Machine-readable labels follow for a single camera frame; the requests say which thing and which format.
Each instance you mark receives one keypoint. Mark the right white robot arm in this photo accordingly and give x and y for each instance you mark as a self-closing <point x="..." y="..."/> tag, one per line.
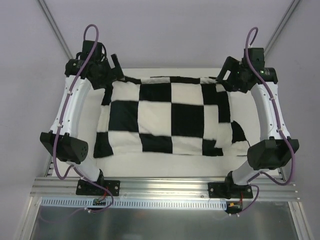
<point x="276" y="148"/>

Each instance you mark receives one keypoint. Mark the black white checkered pillowcase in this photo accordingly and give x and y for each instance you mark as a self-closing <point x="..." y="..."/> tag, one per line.
<point x="170" y="115"/>

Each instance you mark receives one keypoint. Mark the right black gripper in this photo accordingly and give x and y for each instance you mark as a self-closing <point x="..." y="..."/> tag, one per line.
<point x="227" y="72"/>

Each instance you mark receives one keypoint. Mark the aluminium mounting rail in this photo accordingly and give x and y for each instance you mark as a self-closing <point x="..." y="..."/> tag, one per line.
<point x="163" y="188"/>

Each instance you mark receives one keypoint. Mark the right aluminium frame post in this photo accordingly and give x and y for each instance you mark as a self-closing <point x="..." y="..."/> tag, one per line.
<point x="281" y="25"/>

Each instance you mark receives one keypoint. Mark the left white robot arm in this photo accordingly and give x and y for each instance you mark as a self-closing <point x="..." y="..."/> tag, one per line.
<point x="62" y="141"/>

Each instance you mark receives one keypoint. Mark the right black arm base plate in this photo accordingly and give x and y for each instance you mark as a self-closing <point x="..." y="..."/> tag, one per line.
<point x="233" y="191"/>

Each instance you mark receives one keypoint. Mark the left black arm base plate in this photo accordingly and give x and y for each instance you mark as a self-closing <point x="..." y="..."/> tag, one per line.
<point x="84" y="188"/>

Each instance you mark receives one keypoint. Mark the white slotted cable duct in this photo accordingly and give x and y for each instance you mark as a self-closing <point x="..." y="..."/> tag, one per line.
<point x="121" y="203"/>

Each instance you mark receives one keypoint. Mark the left aluminium frame post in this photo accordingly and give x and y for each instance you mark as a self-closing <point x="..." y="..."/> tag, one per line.
<point x="55" y="28"/>

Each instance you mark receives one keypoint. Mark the aluminium frame post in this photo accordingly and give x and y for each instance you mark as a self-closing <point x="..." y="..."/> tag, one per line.
<point x="281" y="25"/>
<point x="55" y="28"/>

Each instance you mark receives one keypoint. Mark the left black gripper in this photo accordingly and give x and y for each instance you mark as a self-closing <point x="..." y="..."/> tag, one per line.
<point x="110" y="70"/>

